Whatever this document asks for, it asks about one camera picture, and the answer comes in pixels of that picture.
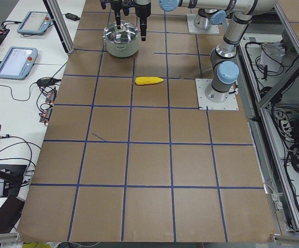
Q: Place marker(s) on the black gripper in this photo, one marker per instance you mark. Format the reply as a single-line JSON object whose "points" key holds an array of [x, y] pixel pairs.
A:
{"points": [[141, 11], [117, 6]]}

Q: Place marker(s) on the glass pot lid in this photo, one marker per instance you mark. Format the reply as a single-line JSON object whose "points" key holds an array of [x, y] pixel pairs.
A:
{"points": [[127, 33]]}

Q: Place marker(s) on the yellow corn cob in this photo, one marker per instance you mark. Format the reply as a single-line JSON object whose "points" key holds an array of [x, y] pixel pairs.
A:
{"points": [[148, 80]]}

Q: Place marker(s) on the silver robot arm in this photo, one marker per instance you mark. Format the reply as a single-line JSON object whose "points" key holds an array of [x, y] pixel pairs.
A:
{"points": [[214, 16], [223, 54]]}

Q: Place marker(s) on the pale green steel pot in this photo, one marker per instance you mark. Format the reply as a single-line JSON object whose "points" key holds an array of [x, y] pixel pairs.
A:
{"points": [[122, 50]]}

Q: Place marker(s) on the black power adapter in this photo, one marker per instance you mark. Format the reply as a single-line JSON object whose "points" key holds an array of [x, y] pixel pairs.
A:
{"points": [[72, 17]]}

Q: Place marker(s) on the upper teach pendant tablet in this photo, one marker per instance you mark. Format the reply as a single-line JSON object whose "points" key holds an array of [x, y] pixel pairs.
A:
{"points": [[35, 23]]}

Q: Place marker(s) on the teach pendant tablet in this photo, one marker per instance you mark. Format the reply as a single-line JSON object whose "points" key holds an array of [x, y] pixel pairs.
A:
{"points": [[18, 63], [35, 23]]}

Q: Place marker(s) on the lower teach pendant tablet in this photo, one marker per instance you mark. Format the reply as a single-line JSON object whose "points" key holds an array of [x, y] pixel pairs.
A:
{"points": [[18, 63]]}

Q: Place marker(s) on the aluminium frame post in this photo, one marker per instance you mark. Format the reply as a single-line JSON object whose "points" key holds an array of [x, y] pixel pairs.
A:
{"points": [[55, 13]]}

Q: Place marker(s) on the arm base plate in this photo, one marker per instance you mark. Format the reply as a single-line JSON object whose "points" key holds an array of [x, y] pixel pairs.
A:
{"points": [[200, 25], [209, 99]]}

